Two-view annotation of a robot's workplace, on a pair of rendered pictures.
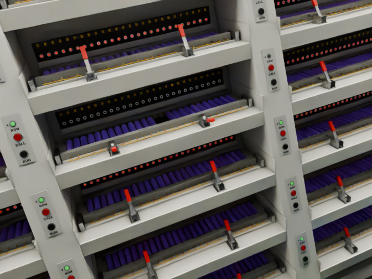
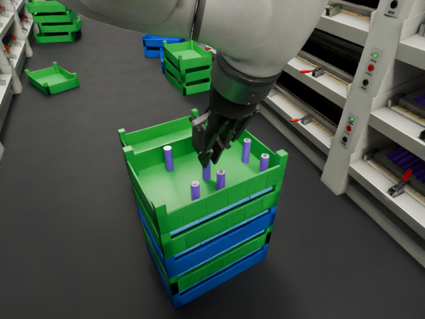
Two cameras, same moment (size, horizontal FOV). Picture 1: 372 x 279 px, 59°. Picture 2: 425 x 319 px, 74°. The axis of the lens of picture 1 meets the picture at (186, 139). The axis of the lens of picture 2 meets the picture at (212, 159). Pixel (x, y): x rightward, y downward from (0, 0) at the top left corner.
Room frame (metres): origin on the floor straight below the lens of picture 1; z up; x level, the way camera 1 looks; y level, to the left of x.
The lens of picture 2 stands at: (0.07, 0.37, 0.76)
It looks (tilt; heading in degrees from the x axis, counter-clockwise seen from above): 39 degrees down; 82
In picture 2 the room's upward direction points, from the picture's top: straight up
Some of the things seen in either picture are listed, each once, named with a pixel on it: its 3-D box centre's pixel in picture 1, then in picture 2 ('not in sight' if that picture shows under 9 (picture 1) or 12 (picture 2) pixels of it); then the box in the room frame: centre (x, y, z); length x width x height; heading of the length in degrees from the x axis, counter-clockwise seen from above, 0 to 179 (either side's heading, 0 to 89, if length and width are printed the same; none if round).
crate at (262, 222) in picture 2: not in sight; (205, 211); (0.12, 0.85, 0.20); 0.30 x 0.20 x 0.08; 22
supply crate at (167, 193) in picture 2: not in sight; (204, 164); (0.12, 0.85, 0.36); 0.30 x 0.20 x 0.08; 22
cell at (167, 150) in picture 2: not in sight; (169, 159); (0.04, 0.88, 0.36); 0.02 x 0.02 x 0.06
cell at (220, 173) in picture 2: not in sight; (220, 182); (0.15, 0.79, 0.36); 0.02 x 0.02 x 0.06
